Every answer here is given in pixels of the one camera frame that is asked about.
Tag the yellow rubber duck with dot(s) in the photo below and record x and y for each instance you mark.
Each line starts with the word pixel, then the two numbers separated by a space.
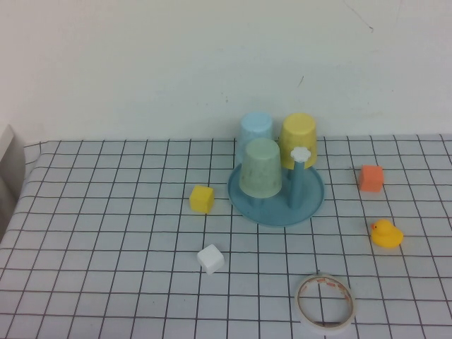
pixel 386 238

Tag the yellow plastic cup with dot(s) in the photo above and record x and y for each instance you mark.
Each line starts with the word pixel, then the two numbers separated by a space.
pixel 298 130

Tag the grey checkered tablecloth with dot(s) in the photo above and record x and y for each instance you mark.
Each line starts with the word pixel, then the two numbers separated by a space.
pixel 106 212

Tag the white tape roll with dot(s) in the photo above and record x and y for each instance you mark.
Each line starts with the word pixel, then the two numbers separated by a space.
pixel 328 328

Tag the green plastic cup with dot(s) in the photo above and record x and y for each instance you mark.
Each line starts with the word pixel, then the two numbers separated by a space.
pixel 260 166

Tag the orange foam cube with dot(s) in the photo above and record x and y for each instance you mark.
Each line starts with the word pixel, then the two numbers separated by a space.
pixel 371 178

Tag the grey white furniture edge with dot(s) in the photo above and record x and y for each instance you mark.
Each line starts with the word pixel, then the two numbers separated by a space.
pixel 8 169

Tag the yellow foam cube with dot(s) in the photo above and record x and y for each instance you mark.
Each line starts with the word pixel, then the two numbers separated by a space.
pixel 201 199

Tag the light blue plastic cup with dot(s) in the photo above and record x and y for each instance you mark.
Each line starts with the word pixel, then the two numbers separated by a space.
pixel 257 125

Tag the white foam cube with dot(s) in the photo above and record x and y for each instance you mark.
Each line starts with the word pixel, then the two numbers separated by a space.
pixel 210 259

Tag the blue cup stand with pegs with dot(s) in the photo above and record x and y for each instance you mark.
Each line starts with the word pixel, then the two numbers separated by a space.
pixel 275 212

